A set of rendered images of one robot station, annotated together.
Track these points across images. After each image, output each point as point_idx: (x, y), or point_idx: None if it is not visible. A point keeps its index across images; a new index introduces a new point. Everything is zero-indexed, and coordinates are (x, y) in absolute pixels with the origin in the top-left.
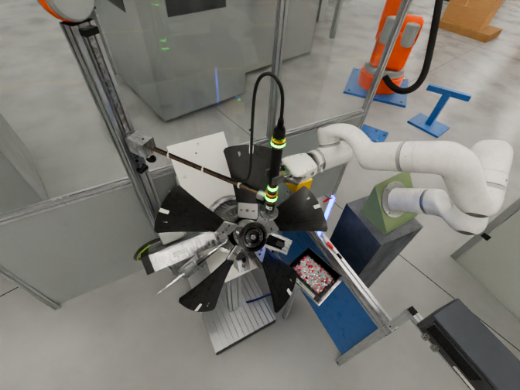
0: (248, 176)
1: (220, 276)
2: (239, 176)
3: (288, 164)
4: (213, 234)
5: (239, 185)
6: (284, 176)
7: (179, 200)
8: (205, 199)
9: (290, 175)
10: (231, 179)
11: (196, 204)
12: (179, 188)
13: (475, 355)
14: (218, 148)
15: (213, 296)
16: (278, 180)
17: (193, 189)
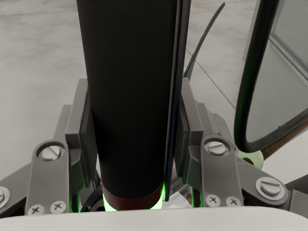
0: (234, 121)
1: (90, 181)
2: (305, 184)
3: (178, 227)
4: (183, 189)
5: (244, 157)
6: (65, 151)
7: (203, 35)
8: None
9: (26, 195)
10: (272, 132)
11: (189, 62)
12: (218, 9)
13: None
14: None
15: (85, 189)
16: (60, 116)
17: (307, 156)
